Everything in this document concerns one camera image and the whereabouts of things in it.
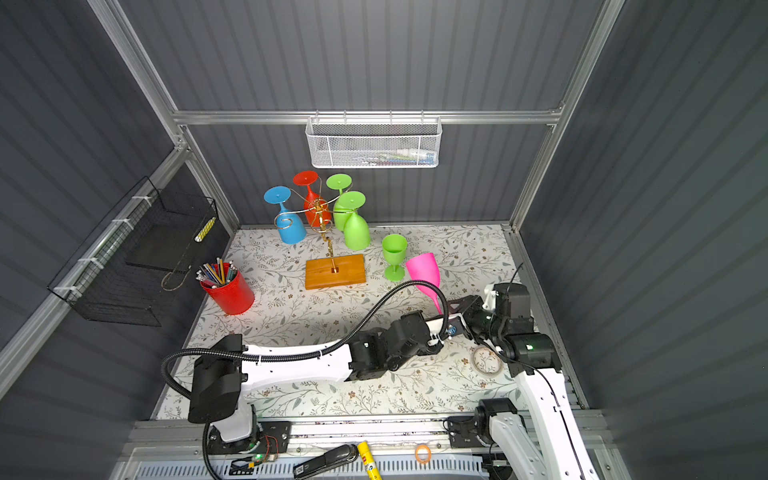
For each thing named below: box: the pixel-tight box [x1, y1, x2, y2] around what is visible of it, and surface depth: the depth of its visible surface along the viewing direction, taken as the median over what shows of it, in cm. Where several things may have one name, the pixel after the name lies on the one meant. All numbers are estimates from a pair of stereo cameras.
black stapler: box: [293, 444, 359, 479], surface depth 68 cm
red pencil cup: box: [200, 262, 255, 315], surface depth 93 cm
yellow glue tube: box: [357, 441, 382, 480], surface depth 71 cm
